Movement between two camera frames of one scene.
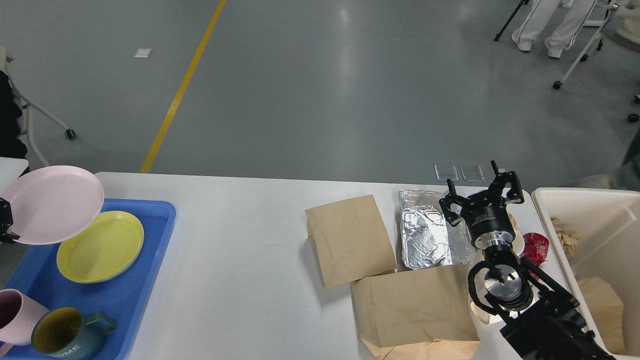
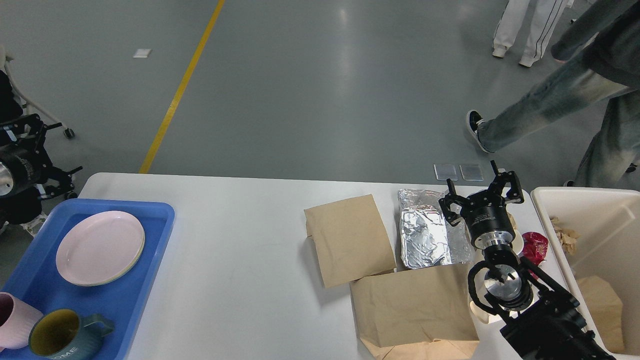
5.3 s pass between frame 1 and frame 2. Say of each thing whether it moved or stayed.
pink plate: moved
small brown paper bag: stayed
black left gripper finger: moved
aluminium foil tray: stayed
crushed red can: stayed
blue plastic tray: stayed
